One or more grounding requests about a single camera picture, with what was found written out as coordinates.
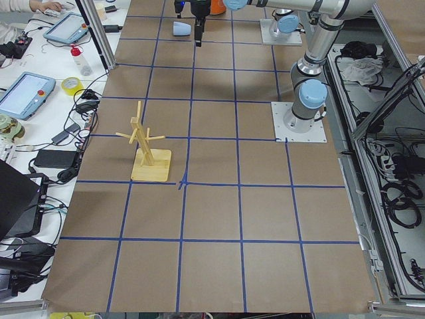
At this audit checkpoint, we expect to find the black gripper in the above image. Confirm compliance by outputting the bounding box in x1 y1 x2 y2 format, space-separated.
191 0 211 47

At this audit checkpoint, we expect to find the light blue cup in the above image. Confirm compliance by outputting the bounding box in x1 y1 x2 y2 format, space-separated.
173 21 191 37

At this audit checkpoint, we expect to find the person hand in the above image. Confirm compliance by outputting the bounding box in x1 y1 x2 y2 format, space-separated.
29 0 62 13

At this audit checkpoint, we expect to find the orange can container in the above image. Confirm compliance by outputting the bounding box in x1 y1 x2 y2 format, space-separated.
210 0 226 16

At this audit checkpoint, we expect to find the red cap squeeze bottle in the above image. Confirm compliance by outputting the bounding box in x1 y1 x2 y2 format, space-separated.
70 45 92 76

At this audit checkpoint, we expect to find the far teach pendant tablet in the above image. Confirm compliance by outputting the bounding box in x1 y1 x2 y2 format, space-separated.
43 12 88 45

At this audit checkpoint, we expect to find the teach pendant tablet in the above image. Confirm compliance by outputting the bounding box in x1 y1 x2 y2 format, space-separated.
1 72 56 120
43 12 88 45

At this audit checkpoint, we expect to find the yellow tape roll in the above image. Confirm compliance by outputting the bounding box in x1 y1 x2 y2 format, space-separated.
61 76 84 96

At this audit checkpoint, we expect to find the wooden mug tree stand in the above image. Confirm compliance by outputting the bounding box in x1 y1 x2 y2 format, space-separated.
116 101 172 182

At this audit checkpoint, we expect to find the white crumpled cloth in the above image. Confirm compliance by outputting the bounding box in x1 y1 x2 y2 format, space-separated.
341 58 383 85

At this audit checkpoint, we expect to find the near teach pendant tablet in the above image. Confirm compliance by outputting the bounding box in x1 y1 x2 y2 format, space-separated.
1 72 56 120

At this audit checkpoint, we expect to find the black power adapter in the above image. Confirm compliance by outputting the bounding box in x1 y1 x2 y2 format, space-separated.
34 150 78 169

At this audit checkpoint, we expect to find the black laptop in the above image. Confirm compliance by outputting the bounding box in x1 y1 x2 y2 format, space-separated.
1 161 48 240

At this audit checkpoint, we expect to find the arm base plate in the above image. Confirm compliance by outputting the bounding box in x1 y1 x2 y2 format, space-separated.
271 102 327 143
260 19 302 47

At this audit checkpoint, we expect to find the aluminium frame post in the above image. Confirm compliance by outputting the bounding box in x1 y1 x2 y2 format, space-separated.
75 0 116 70

